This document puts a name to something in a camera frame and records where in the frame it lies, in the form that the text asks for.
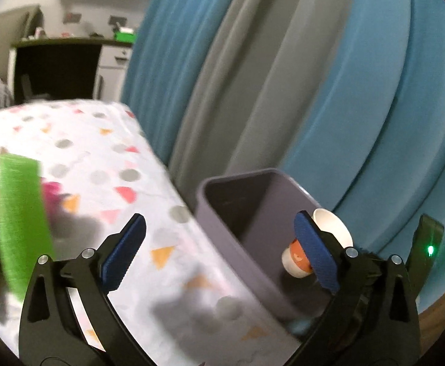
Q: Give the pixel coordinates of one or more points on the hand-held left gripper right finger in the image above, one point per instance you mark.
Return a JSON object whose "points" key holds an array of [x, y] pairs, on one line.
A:
{"points": [[318, 255]]}

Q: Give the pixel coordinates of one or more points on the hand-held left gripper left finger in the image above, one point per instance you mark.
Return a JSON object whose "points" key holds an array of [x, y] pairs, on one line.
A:
{"points": [[125, 251]]}

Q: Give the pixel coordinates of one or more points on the orange printed paper cup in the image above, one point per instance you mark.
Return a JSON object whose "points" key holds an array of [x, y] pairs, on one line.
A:
{"points": [[329, 225]]}

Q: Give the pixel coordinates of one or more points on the grey plastic trash bin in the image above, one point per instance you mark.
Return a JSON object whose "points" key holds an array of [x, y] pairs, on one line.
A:
{"points": [[222, 228]]}

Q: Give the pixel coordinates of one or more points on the green foam mesh sleeve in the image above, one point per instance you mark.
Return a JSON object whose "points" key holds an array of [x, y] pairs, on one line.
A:
{"points": [[20, 217]]}

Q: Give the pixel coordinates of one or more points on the white patterned tablecloth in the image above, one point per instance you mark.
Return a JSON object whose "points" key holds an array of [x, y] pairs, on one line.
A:
{"points": [[112, 160]]}

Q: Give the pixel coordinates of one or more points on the wide blue curtain panel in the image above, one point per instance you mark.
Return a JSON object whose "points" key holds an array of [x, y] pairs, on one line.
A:
{"points": [[398, 122]]}

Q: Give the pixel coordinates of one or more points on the grey curtain panel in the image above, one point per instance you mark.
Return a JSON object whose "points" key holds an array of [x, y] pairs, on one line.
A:
{"points": [[245, 103]]}

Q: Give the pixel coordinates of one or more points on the white drawer cabinet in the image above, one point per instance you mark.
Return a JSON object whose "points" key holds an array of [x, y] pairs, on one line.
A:
{"points": [[110, 68]]}

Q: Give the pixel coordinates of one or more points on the narrow blue curtain panel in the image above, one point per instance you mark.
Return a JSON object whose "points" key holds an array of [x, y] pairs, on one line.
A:
{"points": [[157, 64]]}

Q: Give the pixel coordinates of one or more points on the green box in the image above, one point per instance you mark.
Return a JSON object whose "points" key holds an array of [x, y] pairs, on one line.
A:
{"points": [[125, 37]]}

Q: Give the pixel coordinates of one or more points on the dark desk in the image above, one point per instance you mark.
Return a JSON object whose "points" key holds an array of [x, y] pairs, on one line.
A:
{"points": [[73, 42]]}

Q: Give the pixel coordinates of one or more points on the grey wall socket panel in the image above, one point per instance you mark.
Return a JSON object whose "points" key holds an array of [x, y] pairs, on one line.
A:
{"points": [[116, 20], [72, 17]]}

